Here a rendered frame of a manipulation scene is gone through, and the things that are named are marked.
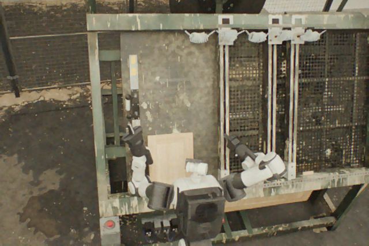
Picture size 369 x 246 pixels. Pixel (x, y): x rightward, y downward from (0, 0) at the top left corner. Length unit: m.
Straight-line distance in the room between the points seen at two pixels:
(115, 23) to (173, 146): 0.90
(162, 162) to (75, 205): 1.34
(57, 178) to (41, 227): 0.55
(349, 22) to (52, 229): 2.95
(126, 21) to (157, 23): 0.19
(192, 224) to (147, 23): 1.22
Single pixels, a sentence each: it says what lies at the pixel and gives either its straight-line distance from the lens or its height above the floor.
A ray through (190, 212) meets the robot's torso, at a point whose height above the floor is 1.36.
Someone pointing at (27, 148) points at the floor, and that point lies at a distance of 4.12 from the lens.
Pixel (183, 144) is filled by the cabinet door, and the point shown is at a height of 1.16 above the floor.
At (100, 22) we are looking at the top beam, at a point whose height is 1.89.
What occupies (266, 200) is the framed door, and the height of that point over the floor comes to 0.35.
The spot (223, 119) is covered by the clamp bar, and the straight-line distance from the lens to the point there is 2.50.
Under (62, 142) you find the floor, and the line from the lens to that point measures 4.11.
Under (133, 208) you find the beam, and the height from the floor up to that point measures 0.84.
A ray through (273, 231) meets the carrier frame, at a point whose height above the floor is 0.17.
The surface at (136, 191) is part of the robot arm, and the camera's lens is 2.20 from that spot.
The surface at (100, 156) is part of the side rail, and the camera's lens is 2.38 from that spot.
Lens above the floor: 2.96
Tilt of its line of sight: 42 degrees down
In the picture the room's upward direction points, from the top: 9 degrees clockwise
